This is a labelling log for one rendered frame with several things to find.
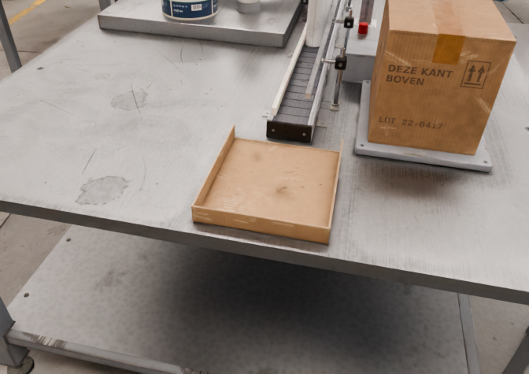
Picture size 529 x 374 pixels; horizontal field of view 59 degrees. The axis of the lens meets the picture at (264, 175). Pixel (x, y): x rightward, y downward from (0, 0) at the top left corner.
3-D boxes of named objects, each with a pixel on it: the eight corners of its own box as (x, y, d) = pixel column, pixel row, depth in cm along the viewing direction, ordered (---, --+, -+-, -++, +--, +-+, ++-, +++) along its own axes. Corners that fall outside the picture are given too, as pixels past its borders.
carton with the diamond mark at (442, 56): (370, 85, 132) (387, -14, 115) (458, 94, 129) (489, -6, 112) (367, 142, 109) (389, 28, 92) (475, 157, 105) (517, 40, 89)
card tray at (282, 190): (233, 138, 113) (233, 124, 110) (341, 153, 109) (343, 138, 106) (192, 221, 89) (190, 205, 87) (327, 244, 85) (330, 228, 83)
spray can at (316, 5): (305, 41, 149) (311, -27, 136) (322, 42, 148) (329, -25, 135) (303, 47, 144) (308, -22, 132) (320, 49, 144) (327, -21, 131)
